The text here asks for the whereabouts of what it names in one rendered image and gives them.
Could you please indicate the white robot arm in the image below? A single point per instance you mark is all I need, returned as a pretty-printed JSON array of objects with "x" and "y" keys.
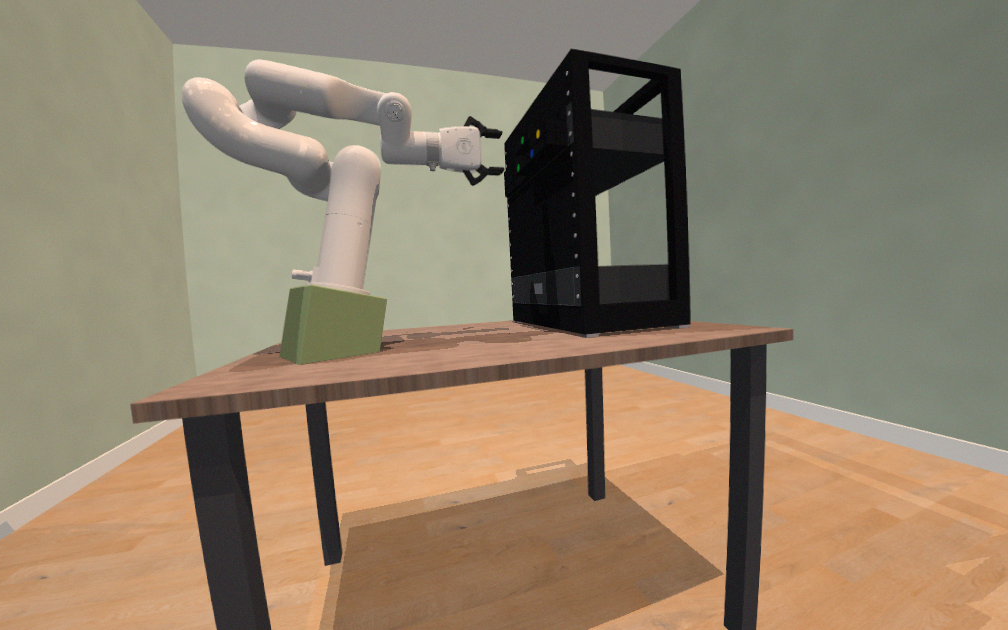
[{"x": 275, "y": 88}]

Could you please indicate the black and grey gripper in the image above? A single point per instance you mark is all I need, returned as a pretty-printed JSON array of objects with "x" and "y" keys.
[{"x": 460, "y": 150}]

